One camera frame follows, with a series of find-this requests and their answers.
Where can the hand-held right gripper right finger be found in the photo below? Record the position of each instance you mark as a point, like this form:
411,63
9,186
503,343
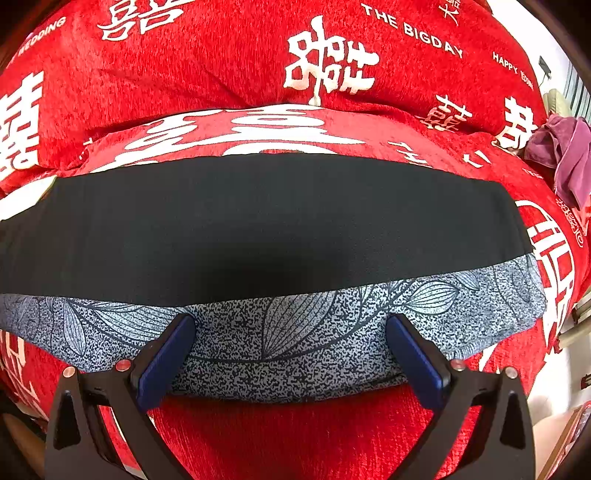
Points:
415,361

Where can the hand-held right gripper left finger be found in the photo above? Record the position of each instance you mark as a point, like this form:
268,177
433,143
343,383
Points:
166,356

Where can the black pants with grey waistband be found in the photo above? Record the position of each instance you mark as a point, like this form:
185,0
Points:
277,221

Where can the purple cloth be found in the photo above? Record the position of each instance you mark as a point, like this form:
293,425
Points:
569,157

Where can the pale green cloth item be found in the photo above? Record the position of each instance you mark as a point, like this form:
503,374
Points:
557,102

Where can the red printed blanket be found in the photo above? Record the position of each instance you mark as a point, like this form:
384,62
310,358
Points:
231,55

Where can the grey slatted panel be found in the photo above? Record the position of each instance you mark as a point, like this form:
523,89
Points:
579,92

